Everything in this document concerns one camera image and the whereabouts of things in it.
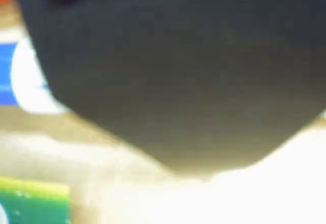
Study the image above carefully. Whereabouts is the green and yellow sponge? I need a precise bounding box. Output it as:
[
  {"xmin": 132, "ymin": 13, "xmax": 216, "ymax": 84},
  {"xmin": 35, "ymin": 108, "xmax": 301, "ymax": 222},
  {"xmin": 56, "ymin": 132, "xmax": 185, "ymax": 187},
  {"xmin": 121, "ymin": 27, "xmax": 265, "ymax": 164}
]
[{"xmin": 0, "ymin": 176, "xmax": 71, "ymax": 224}]

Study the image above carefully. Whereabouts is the blue and white object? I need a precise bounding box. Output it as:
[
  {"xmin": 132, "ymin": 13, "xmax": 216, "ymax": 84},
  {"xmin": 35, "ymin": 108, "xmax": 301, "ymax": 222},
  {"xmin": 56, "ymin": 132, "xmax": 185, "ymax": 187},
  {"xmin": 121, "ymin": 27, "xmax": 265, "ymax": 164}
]
[{"xmin": 0, "ymin": 32, "xmax": 66, "ymax": 114}]

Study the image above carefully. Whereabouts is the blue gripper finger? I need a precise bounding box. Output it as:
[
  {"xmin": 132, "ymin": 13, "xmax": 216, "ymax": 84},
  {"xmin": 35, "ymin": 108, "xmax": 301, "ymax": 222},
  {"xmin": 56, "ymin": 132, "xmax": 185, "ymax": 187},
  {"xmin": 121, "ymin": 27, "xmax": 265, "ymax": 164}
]
[
  {"xmin": 15, "ymin": 0, "xmax": 179, "ymax": 175},
  {"xmin": 165, "ymin": 0, "xmax": 326, "ymax": 176}
]

